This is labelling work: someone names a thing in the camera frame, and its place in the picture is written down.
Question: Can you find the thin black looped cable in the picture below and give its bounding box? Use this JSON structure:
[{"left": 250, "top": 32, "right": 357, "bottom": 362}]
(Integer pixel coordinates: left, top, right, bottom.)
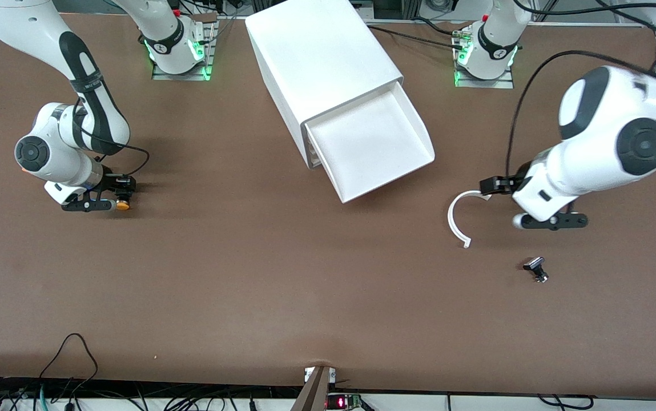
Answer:
[{"left": 38, "top": 333, "right": 99, "bottom": 394}]

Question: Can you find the white clamp bracket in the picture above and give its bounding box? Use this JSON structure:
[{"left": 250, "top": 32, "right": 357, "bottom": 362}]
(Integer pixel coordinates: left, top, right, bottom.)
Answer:
[{"left": 304, "top": 367, "right": 337, "bottom": 384}]

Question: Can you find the white half ring part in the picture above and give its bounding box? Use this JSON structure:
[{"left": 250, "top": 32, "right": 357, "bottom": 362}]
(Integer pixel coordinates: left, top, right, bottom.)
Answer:
[{"left": 448, "top": 190, "right": 491, "bottom": 249}]

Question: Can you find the black cable on table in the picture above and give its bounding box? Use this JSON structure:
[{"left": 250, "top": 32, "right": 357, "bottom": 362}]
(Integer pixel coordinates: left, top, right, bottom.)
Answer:
[
  {"left": 410, "top": 16, "right": 468, "bottom": 36},
  {"left": 365, "top": 25, "right": 468, "bottom": 51}
]

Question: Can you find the aluminium frame rail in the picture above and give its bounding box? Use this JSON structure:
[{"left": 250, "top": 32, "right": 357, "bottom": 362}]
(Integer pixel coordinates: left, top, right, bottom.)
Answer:
[{"left": 528, "top": 21, "right": 625, "bottom": 28}]

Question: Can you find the small device with red display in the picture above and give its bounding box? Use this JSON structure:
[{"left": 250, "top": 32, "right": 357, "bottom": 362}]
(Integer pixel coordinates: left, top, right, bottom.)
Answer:
[{"left": 327, "top": 393, "right": 363, "bottom": 410}]

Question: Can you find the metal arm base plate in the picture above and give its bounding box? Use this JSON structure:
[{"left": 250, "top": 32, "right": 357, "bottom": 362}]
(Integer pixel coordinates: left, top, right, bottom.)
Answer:
[
  {"left": 454, "top": 34, "right": 515, "bottom": 90},
  {"left": 152, "top": 22, "right": 217, "bottom": 81}
]

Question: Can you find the grey camera stand post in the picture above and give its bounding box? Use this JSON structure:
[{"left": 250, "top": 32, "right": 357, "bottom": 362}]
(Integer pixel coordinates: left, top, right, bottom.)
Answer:
[{"left": 291, "top": 365, "right": 331, "bottom": 411}]

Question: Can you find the black square push button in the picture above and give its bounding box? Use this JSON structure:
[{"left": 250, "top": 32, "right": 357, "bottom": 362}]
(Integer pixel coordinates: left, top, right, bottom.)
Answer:
[{"left": 522, "top": 256, "right": 550, "bottom": 284}]

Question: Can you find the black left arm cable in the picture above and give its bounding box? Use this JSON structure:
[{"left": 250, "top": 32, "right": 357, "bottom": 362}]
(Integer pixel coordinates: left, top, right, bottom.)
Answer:
[{"left": 505, "top": 0, "right": 656, "bottom": 179}]

